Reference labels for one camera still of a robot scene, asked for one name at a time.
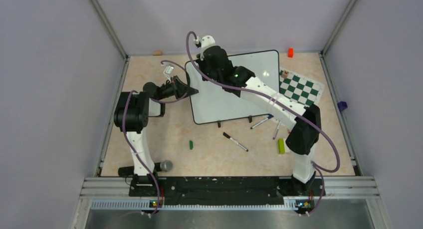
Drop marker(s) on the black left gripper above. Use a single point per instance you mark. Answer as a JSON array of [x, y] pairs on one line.
[[180, 90]]

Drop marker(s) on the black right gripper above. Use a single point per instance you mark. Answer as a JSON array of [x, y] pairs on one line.
[[201, 62]]

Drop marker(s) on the white whiteboard black frame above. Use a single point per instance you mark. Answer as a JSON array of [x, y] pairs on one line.
[[212, 104]]

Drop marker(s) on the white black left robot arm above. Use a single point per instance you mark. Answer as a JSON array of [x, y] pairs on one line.
[[131, 116]]

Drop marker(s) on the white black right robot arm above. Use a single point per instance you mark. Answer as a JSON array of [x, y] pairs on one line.
[[302, 122]]

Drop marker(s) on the small wooden block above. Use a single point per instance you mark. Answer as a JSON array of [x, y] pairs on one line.
[[157, 53]]

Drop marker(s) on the black capped marker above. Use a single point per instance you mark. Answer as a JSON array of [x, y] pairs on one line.
[[235, 141]]

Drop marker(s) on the wooden chess cube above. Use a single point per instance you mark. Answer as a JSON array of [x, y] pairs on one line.
[[285, 74]]

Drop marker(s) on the blue capped marker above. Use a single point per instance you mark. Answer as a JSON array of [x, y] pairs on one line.
[[261, 121]]

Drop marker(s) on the orange toy block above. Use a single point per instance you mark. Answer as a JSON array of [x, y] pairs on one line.
[[290, 52]]

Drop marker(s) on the grey black microphone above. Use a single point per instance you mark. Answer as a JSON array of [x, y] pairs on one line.
[[139, 170]]

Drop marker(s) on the green white chess mat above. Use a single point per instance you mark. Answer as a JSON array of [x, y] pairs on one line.
[[300, 88]]

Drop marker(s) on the lime green toy brick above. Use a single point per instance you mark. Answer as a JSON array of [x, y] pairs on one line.
[[282, 146]]

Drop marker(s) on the purple toy block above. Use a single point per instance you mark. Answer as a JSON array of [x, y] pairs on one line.
[[342, 105]]

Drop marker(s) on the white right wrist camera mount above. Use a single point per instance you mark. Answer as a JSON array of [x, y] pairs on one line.
[[205, 42]]

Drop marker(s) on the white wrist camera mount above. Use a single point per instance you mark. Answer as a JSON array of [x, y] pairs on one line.
[[167, 71], [205, 42]]

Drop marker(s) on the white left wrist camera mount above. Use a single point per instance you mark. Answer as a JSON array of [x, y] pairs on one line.
[[167, 71]]

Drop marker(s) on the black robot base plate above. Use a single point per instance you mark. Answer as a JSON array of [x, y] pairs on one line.
[[227, 191]]

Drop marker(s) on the aluminium frame rail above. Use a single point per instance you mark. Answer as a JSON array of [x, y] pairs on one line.
[[112, 193]]

